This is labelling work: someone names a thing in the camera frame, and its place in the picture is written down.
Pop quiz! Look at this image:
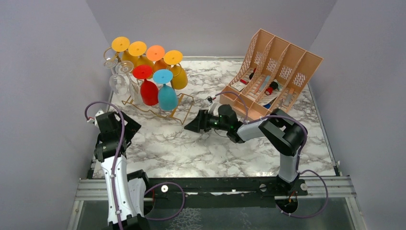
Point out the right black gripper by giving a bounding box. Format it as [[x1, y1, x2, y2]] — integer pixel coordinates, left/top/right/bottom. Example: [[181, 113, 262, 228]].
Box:
[[184, 109, 229, 133]]

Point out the clear wine glass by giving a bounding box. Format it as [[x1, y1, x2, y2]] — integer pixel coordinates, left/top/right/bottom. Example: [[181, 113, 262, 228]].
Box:
[[103, 47, 128, 95], [115, 60, 141, 104]]

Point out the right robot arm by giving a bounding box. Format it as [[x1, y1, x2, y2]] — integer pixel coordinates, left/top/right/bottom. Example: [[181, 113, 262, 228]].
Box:
[[184, 104, 308, 195]]

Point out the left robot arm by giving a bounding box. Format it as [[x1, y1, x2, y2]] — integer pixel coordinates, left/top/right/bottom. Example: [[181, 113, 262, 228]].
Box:
[[94, 110, 151, 230]]

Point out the blue wine glass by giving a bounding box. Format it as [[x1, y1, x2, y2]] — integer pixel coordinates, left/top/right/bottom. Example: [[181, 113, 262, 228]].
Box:
[[153, 69, 178, 111]]

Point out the red wine glass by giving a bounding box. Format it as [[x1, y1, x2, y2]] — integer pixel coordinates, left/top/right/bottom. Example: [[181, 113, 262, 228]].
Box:
[[133, 65, 158, 106]]

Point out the yellow wine glass right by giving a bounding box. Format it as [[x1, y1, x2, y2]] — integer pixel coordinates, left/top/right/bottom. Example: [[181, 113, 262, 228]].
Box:
[[163, 50, 188, 90]]

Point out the yellow wine glass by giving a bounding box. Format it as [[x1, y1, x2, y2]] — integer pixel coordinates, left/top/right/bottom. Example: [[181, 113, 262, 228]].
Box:
[[127, 41, 154, 70], [163, 50, 188, 90], [111, 36, 139, 68]]

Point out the orange wine glass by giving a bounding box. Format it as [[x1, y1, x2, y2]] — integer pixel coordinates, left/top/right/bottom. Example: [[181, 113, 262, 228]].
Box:
[[146, 45, 168, 72]]

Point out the yellow wine glass far left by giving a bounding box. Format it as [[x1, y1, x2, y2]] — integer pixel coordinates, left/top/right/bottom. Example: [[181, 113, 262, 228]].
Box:
[[111, 36, 139, 68]]

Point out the peach plastic file organizer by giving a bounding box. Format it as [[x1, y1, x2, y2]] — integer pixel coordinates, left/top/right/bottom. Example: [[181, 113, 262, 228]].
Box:
[[218, 29, 323, 120]]

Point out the gold wire glass rack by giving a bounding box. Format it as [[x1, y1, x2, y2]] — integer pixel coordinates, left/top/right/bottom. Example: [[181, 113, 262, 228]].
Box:
[[103, 41, 194, 119]]

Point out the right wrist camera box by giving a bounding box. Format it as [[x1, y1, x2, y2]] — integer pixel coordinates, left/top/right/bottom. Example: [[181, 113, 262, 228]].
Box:
[[205, 96, 218, 111]]

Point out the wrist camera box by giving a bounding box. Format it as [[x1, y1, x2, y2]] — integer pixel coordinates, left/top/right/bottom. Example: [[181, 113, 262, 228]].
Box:
[[87, 109, 105, 127], [205, 96, 218, 111]]

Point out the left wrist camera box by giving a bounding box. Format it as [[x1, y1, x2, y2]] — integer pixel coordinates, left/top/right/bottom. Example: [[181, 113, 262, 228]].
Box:
[[87, 109, 105, 127]]

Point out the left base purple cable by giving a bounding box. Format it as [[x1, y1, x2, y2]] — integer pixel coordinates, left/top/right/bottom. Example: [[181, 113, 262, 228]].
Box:
[[139, 182, 186, 221]]

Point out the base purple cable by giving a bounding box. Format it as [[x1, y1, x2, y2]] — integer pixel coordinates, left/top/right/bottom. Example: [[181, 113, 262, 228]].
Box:
[[274, 169, 329, 219], [139, 182, 186, 221]]

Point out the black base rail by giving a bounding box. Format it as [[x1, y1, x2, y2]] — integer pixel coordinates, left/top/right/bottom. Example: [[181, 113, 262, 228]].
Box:
[[147, 177, 308, 209]]

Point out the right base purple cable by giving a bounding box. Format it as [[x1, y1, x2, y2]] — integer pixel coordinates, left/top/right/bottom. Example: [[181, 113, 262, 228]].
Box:
[[274, 169, 329, 219]]

